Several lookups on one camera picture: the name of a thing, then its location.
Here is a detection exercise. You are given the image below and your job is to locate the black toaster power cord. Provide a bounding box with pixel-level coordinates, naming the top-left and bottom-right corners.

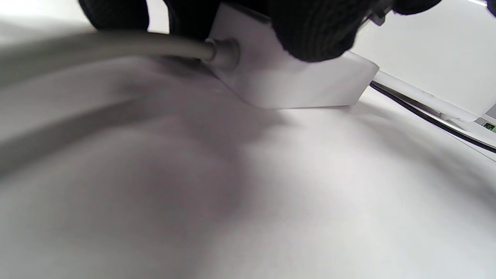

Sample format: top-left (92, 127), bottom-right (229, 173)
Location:
top-left (369, 81), bottom-right (496, 153)

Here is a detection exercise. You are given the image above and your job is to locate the white power strip cable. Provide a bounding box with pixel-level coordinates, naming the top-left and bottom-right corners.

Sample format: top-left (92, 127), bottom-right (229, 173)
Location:
top-left (0, 30), bottom-right (241, 91)

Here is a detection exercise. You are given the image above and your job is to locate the white power strip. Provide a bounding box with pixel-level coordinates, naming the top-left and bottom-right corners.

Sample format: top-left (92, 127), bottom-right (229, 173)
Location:
top-left (205, 3), bottom-right (380, 109)

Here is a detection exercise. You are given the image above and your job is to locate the person's left hand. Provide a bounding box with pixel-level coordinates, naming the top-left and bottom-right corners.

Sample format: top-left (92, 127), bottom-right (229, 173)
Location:
top-left (77, 0), bottom-right (444, 62)

